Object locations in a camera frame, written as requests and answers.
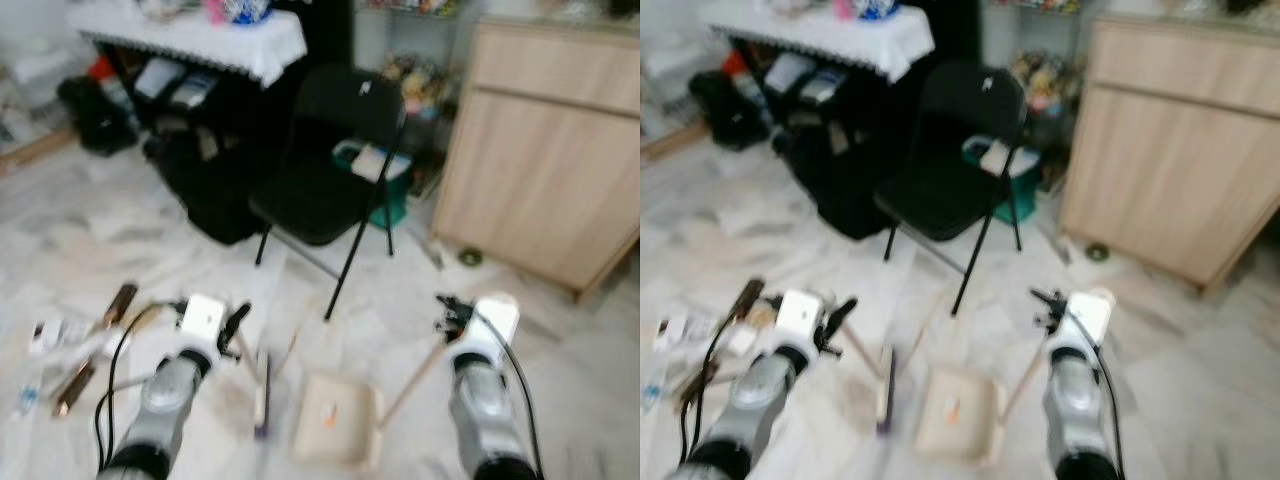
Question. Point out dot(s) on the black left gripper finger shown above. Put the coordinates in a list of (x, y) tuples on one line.
[(238, 322), (840, 316)]

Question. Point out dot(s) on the beige broom with purple bristles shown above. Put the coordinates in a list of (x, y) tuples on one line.
[(886, 395), (262, 400)]

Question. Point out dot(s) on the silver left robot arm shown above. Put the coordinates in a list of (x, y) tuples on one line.
[(755, 395), (165, 400)]

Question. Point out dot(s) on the small green round object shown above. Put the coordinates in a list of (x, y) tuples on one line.
[(1098, 252), (470, 257)]

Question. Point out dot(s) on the brown snack bar wrapper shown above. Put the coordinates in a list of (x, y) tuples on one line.
[(750, 298), (702, 380), (120, 305), (75, 388)]

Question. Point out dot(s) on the green box with white pack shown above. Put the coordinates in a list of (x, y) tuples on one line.
[(1025, 190), (395, 195)]

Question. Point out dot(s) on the large black bag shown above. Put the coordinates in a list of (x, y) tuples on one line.
[(210, 195), (835, 190)]

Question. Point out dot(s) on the black folding chair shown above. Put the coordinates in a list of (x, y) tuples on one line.
[(940, 195), (315, 200)]

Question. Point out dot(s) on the small white carton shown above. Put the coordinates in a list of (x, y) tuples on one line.
[(672, 331), (45, 335)]

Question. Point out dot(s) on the light wooden cabinet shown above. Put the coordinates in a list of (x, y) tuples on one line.
[(540, 170), (1170, 160)]

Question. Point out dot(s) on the blue white wrapper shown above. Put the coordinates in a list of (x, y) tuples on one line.
[(27, 400), (653, 398)]

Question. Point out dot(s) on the colourful figurine row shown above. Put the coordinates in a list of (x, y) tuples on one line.
[(410, 85), (1040, 4), (415, 5), (1038, 80)]

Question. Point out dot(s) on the grey striped box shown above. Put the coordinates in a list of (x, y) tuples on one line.
[(195, 90), (822, 85)]

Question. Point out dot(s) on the small black bag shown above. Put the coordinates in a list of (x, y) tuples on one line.
[(725, 110), (95, 115)]

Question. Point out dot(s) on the white storage box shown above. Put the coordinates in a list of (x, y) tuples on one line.
[(158, 78), (788, 73)]

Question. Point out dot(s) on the glass display shelf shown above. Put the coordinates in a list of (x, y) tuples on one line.
[(1085, 35), (460, 40)]

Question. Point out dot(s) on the table with white lace cloth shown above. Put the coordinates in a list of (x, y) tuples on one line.
[(820, 35), (190, 40)]

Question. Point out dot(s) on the pink object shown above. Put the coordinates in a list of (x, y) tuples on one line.
[(213, 10), (845, 8)]

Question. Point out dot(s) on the blue white vase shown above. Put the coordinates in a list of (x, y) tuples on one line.
[(878, 8), (247, 10)]

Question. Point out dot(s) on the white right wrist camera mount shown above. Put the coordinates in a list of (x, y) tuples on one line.
[(497, 320), (1090, 318)]

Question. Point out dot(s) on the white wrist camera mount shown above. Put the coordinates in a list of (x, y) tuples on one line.
[(1090, 318), (798, 314), (202, 318), (497, 320)]

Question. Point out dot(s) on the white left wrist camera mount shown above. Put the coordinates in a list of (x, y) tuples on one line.
[(798, 314), (202, 318)]

